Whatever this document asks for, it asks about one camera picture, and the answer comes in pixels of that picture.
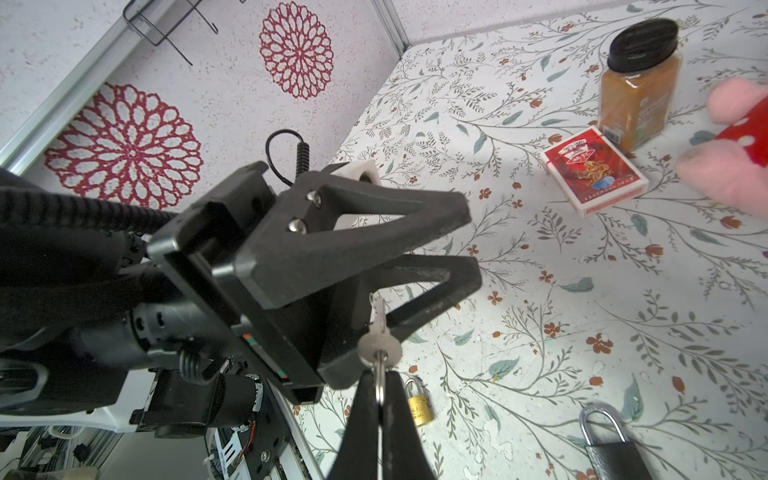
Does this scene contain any silver key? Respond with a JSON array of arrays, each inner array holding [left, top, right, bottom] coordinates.
[[357, 293, 403, 407]]

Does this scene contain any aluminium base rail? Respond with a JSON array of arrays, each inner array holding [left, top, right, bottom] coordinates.
[[203, 386, 324, 480]]

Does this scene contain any amber spice jar black lid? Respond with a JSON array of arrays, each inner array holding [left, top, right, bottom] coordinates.
[[598, 18, 682, 153]]

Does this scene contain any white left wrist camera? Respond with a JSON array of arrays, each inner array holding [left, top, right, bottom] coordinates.
[[327, 160, 382, 186]]

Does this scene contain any red playing card box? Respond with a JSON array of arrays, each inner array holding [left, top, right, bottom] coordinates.
[[539, 126, 650, 218]]

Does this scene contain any black padlock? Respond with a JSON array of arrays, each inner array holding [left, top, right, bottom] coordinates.
[[579, 405, 653, 480]]

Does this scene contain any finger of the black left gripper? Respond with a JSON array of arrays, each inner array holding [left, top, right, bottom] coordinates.
[[318, 255, 482, 390], [213, 171, 471, 310]]

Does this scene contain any small brass padlock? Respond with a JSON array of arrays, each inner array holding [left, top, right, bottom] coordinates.
[[404, 377, 435, 428]]

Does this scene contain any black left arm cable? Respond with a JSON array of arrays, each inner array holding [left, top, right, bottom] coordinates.
[[265, 128, 311, 187]]

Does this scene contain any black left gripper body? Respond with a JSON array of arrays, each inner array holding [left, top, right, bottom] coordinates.
[[149, 161, 372, 403]]

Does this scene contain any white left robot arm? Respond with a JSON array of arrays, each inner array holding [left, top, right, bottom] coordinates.
[[1, 162, 482, 436]]

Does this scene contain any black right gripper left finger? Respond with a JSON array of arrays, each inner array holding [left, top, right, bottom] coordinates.
[[326, 371, 379, 480]]

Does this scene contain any black wire wall rack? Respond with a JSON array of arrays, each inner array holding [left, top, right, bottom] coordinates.
[[122, 0, 247, 67]]

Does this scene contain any pink plush toy red dress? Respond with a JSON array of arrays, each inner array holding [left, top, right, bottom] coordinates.
[[675, 78, 767, 218]]

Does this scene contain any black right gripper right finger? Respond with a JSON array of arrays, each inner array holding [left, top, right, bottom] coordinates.
[[381, 371, 436, 480]]

